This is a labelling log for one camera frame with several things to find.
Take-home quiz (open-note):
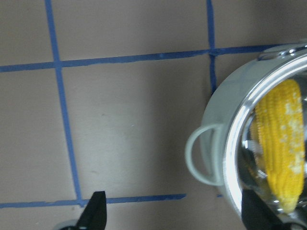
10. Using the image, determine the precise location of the pale green cooking pot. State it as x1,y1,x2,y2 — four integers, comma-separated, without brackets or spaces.
185,41,307,230

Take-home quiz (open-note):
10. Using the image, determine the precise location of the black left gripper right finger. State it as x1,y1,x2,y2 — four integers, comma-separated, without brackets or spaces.
241,189,292,230

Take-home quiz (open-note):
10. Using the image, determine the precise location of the yellow corn cob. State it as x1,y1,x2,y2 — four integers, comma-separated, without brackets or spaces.
251,79,305,213

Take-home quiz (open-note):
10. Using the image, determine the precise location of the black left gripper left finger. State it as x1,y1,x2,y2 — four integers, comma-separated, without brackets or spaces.
75,191,107,230

